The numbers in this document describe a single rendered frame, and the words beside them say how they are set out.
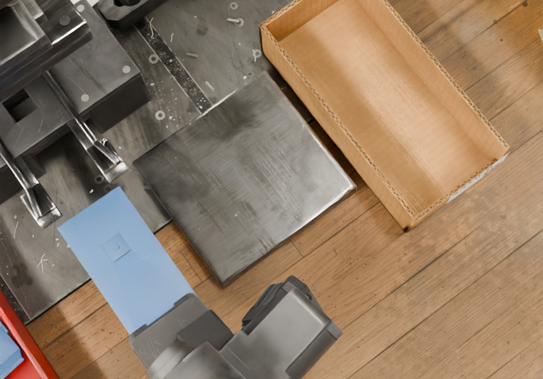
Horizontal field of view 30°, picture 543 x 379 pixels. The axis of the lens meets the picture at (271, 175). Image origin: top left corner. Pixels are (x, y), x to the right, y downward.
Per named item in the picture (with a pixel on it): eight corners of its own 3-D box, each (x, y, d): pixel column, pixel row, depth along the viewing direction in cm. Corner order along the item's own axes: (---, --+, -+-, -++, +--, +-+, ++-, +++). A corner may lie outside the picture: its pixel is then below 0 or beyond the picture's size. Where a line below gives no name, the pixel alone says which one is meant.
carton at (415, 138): (405, 235, 104) (413, 219, 97) (261, 53, 110) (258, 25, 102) (501, 163, 106) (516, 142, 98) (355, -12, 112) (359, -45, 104)
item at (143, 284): (149, 362, 92) (145, 360, 89) (57, 229, 96) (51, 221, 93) (212, 317, 93) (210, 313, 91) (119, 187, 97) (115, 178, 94)
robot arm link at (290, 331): (272, 269, 80) (259, 247, 68) (353, 345, 78) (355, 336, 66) (170, 378, 78) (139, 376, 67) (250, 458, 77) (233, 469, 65)
